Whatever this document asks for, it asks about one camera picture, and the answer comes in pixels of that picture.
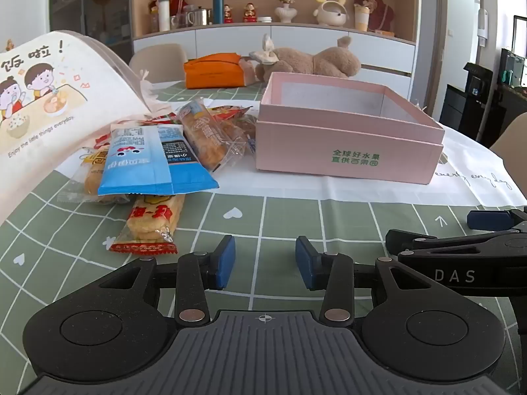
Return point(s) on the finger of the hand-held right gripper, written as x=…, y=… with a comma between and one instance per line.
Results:
x=488, y=219
x=401, y=239

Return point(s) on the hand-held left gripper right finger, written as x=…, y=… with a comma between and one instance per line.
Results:
x=306, y=267

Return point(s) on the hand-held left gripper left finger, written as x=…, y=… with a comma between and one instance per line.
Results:
x=224, y=261

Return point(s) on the red orange cracker packet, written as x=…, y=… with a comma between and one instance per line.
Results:
x=150, y=218

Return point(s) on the pink cardboard box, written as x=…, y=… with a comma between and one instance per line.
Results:
x=341, y=148

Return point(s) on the long bread packet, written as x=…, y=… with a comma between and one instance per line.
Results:
x=206, y=135

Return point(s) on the blue snack packet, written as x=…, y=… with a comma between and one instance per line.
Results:
x=140, y=160

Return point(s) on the yellow red snack packet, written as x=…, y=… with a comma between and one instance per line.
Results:
x=228, y=112

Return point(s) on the yellow label bread packet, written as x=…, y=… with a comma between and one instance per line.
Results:
x=92, y=177

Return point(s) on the green checked tablecloth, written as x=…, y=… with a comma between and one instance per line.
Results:
x=288, y=222

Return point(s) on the beige chair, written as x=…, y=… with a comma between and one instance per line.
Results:
x=512, y=140
x=158, y=63

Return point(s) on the black appliance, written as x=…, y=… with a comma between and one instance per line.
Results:
x=469, y=107

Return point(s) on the clear wrapped brown snack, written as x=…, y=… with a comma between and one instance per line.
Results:
x=243, y=129

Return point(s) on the computer monitor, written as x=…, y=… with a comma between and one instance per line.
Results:
x=514, y=66

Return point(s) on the red green striped snack packet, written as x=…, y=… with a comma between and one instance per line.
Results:
x=160, y=118

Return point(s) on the orange tissue pouch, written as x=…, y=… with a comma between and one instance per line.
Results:
x=212, y=70

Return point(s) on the brown plush toy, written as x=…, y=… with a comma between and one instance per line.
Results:
x=313, y=61

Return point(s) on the yellow white cup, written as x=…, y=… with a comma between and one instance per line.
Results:
x=362, y=18

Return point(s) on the white cartoon plastic bag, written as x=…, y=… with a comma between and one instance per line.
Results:
x=61, y=90

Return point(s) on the rabbit ceramic bowl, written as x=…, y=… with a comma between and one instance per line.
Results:
x=329, y=13

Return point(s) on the glass cup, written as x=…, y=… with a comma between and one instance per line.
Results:
x=178, y=22

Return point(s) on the steel mug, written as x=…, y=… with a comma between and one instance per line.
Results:
x=199, y=17

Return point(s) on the red figurine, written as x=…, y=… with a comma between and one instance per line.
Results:
x=249, y=14
x=227, y=15

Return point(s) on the blue thermos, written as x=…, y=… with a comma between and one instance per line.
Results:
x=218, y=8

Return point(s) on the white bottle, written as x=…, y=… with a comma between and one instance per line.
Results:
x=164, y=14

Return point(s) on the white vase with flowers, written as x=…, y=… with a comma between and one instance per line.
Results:
x=285, y=12

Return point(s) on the glass door cabinet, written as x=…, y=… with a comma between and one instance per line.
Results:
x=94, y=8

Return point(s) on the white wall device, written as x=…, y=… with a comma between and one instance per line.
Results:
x=483, y=18

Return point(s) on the wooden white wall cabinet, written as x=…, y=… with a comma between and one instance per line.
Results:
x=247, y=39

